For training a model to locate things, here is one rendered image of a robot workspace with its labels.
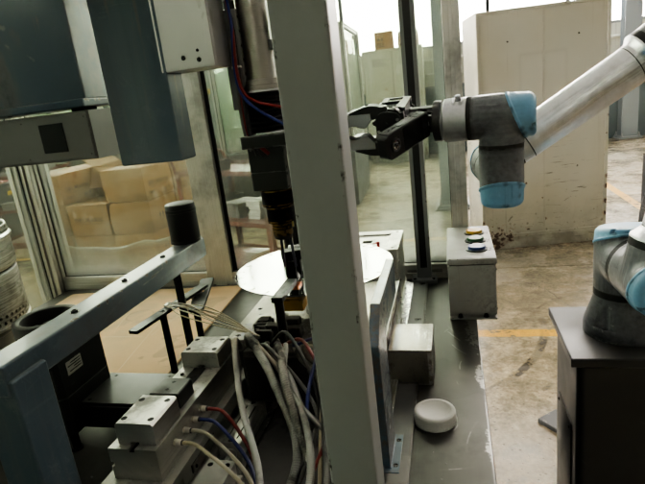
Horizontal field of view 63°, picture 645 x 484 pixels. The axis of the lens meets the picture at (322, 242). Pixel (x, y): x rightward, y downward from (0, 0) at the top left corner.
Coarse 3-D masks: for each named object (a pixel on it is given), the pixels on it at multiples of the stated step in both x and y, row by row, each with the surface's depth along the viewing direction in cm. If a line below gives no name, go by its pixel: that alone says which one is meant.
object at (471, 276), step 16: (448, 240) 134; (464, 240) 133; (448, 256) 122; (464, 256) 120; (480, 256) 119; (448, 272) 121; (464, 272) 120; (480, 272) 119; (448, 288) 122; (464, 288) 121; (480, 288) 120; (464, 304) 122; (480, 304) 121; (496, 304) 121
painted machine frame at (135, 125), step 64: (0, 0) 88; (64, 0) 86; (128, 0) 77; (0, 64) 92; (64, 64) 89; (128, 64) 80; (0, 128) 95; (64, 128) 92; (128, 128) 83; (192, 256) 101; (64, 320) 70; (0, 384) 59; (0, 448) 62; (64, 448) 66
